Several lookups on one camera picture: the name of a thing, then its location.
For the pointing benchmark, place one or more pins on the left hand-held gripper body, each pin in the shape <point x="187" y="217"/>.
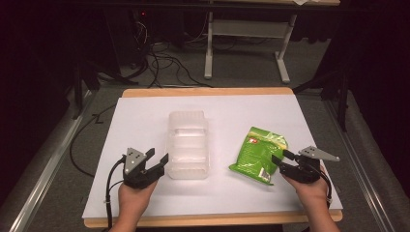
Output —
<point x="133" y="167"/>

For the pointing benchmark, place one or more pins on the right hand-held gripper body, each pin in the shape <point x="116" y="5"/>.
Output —
<point x="306" y="167"/>

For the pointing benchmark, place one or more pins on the green snack bag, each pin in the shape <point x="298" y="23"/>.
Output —
<point x="256" y="154"/>

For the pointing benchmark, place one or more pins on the clear plastic container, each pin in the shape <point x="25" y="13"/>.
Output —
<point x="188" y="145"/>

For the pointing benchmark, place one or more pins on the person's right hand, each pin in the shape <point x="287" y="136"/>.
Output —
<point x="309" y="191"/>

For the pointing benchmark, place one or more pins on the person's left hand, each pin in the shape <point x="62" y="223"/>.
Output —
<point x="135" y="198"/>

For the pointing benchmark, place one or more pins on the white table cover sheet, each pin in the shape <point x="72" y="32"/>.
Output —
<point x="225" y="199"/>

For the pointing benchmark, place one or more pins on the black metal stand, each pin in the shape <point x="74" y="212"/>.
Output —
<point x="342" y="96"/>
<point x="80" y="87"/>

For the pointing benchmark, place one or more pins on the metal floor rail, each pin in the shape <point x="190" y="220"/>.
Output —
<point x="364" y="174"/>
<point x="42" y="174"/>

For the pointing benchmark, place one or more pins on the white desk frame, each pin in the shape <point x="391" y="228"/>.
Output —
<point x="245" y="29"/>

